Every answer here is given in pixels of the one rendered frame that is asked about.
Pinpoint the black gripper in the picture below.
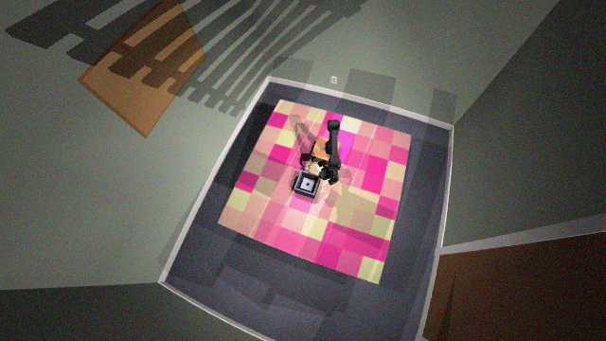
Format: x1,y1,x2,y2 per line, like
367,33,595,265
317,160,337,185

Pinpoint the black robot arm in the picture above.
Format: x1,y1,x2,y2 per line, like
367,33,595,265
318,119,342,182

